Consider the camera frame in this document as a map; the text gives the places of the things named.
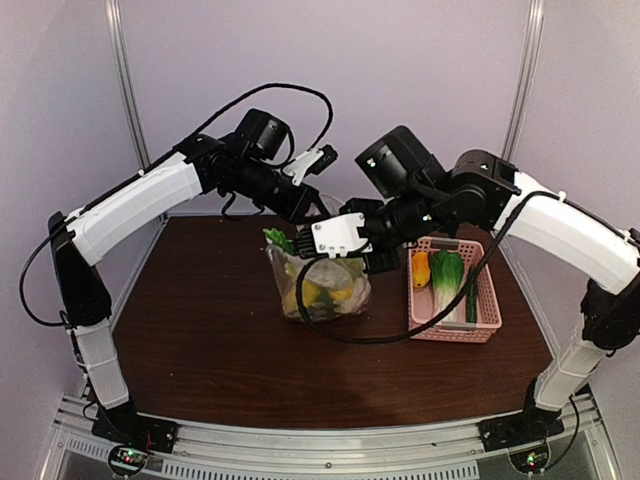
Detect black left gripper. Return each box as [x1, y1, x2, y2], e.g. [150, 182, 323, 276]
[224, 156, 326, 224]

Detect green leafy vegetable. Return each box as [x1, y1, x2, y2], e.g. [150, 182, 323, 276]
[263, 228, 295, 255]

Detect small napa cabbage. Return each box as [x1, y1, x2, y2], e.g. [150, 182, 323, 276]
[329, 258, 371, 315]

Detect clear zip top bag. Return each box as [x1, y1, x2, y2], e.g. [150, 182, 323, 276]
[266, 233, 371, 323]

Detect yellow lemon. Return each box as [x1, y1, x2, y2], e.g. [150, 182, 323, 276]
[302, 280, 323, 308]

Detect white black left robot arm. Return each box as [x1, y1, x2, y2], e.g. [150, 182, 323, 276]
[50, 109, 336, 444]

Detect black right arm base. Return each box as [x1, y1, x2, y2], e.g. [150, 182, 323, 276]
[477, 411, 565, 452]

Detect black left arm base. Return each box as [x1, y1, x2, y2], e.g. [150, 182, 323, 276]
[91, 394, 178, 454]

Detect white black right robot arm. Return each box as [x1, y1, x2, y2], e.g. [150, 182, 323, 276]
[335, 126, 639, 442]

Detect small orange fruit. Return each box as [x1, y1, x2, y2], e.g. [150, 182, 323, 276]
[411, 251, 431, 289]

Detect green bok choy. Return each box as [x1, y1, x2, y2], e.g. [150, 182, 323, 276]
[430, 250, 465, 313]

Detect dark green cucumber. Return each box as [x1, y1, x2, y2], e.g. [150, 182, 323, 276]
[466, 265, 478, 324]

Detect right circuit board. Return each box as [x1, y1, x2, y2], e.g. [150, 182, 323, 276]
[509, 446, 550, 475]

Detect circuit board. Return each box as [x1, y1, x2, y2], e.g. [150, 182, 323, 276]
[509, 446, 550, 475]
[107, 445, 149, 476]

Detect left circuit board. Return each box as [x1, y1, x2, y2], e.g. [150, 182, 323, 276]
[107, 445, 149, 476]

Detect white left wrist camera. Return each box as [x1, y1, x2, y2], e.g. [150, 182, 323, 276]
[281, 145, 338, 186]

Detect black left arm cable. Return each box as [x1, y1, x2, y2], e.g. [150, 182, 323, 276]
[19, 83, 335, 326]

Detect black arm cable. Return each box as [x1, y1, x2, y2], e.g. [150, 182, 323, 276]
[293, 190, 586, 471]
[19, 83, 335, 326]

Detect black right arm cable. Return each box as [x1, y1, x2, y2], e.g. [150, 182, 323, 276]
[293, 190, 586, 471]

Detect left aluminium frame post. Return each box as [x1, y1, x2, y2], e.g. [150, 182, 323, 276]
[104, 0, 151, 168]

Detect aluminium frame post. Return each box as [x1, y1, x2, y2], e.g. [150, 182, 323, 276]
[104, 0, 151, 168]
[501, 0, 545, 164]

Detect right aluminium frame post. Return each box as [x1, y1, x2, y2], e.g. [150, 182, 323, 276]
[501, 0, 545, 164]

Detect aluminium front rail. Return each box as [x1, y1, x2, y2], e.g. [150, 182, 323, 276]
[35, 393, 623, 479]

